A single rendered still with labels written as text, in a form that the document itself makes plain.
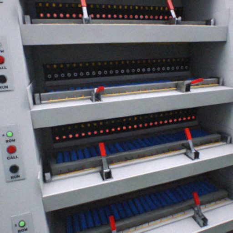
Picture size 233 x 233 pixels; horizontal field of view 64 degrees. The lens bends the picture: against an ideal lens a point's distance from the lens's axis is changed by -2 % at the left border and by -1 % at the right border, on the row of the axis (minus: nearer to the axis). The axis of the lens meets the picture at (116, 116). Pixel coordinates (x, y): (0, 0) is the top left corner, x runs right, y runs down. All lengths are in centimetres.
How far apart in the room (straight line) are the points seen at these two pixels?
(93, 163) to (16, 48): 34
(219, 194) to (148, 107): 41
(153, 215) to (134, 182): 16
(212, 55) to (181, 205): 52
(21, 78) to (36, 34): 11
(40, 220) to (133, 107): 35
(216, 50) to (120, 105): 42
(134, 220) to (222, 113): 46
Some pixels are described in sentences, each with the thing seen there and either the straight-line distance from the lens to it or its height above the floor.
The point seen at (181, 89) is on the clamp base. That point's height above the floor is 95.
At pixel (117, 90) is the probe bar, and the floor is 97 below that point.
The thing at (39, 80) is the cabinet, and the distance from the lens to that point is 68.
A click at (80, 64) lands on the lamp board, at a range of 65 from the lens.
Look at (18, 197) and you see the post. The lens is 50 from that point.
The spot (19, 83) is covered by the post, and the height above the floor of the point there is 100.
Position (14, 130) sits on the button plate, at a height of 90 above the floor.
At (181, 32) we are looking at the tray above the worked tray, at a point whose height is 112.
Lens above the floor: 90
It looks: level
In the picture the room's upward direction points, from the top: 8 degrees counter-clockwise
